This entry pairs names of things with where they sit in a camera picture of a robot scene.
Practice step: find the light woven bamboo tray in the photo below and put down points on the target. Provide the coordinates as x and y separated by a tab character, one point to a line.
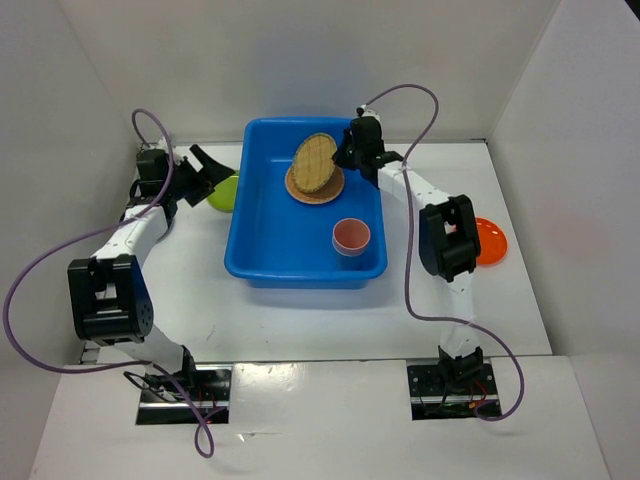
313	164

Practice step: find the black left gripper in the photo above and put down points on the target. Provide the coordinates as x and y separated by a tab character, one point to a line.
214	171

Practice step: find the blue plastic bin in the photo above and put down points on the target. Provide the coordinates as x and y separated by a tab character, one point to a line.
276	241

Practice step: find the pink plastic cup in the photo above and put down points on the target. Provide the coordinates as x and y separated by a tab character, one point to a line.
351	237

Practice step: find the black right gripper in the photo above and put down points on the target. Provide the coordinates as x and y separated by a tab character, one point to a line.
340	158

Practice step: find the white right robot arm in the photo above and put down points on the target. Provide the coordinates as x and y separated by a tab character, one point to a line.
448	243

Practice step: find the orange woven bamboo tray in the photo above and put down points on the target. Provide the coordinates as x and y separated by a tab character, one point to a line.
329	192

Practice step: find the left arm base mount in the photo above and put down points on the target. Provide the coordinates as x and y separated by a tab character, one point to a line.
160	403

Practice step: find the green plastic plate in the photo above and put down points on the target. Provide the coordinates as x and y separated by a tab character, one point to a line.
224	195

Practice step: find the orange plastic bowl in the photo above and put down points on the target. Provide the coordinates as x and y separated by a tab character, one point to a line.
493	242

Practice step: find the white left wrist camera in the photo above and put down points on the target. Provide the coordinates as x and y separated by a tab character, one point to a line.
161	144

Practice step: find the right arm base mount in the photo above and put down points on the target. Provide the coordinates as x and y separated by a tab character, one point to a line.
434	398

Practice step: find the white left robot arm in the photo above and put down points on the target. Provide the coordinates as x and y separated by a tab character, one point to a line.
167	354

